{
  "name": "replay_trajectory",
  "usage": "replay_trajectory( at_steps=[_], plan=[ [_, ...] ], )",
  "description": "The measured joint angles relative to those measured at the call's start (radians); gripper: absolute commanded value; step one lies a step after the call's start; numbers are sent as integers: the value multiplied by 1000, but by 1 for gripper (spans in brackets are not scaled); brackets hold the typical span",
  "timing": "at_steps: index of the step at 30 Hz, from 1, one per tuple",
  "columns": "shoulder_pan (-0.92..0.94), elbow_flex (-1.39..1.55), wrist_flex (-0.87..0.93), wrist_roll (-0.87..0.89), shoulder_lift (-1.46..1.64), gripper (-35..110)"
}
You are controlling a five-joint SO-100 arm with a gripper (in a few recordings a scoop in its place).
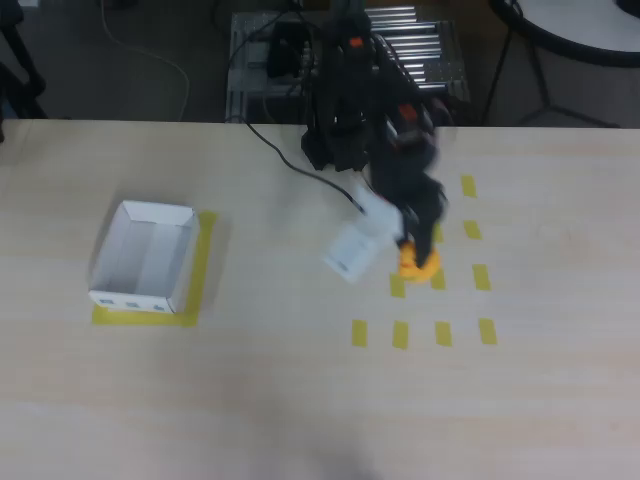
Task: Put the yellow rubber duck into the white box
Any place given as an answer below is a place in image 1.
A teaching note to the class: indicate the white gripper camera mount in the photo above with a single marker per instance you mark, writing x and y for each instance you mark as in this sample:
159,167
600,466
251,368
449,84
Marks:
357,245

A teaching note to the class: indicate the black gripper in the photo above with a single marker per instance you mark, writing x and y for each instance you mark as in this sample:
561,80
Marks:
426,226

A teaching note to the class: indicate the yellow rubber duck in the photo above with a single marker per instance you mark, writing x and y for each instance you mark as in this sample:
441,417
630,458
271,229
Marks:
417,267

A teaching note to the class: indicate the black power adapter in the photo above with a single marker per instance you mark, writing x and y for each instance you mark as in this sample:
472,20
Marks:
285,50

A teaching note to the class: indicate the long yellow tape strip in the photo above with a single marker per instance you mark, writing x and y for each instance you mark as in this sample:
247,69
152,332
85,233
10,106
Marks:
140,319
202,260

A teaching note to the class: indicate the aluminium roller frame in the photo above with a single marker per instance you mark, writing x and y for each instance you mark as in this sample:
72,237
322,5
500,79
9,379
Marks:
430,60

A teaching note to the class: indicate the black table leg frame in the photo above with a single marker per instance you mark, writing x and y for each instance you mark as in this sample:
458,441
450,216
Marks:
547,95

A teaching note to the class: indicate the short yellow tape mark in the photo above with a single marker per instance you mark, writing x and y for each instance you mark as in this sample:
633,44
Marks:
439,235
481,277
472,230
468,186

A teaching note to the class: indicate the white cardboard box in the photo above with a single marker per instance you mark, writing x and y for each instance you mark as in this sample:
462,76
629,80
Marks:
145,255

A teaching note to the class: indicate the round white table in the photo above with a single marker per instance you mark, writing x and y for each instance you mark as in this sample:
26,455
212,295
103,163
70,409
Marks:
580,25

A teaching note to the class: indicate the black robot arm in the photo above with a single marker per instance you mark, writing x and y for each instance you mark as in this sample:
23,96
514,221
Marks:
350,75

